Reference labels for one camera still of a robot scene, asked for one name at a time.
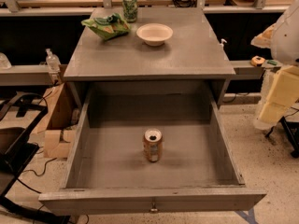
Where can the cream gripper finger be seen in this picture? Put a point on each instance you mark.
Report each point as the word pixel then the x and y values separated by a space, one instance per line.
pixel 285 87
pixel 272 113

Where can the orange soda can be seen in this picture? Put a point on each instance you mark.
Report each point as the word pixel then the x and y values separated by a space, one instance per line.
pixel 153 144

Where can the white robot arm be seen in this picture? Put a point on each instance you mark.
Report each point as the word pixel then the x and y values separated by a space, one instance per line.
pixel 282 38

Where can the grey open drawer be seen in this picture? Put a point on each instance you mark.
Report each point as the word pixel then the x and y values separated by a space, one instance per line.
pixel 108 173

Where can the metal drawer knob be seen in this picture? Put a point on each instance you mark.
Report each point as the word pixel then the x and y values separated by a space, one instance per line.
pixel 154 208

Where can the green soda can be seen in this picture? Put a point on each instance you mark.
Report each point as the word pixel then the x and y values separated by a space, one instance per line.
pixel 130 10

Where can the small green object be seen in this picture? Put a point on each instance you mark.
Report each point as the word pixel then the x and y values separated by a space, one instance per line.
pixel 272 62

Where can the white spray nozzle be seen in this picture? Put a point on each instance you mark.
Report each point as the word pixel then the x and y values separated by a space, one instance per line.
pixel 223 42

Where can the white bowl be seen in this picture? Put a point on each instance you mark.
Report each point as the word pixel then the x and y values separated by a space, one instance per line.
pixel 154 34

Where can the green chip bag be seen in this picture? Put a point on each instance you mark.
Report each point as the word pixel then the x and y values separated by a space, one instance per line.
pixel 108 27

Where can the cardboard box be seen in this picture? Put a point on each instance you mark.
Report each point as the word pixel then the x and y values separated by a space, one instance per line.
pixel 58 139

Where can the clear plastic bottle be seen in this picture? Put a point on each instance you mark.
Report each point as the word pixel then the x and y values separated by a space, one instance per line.
pixel 52 61

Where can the black chair frame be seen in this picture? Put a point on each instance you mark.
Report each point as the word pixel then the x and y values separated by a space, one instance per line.
pixel 16 152

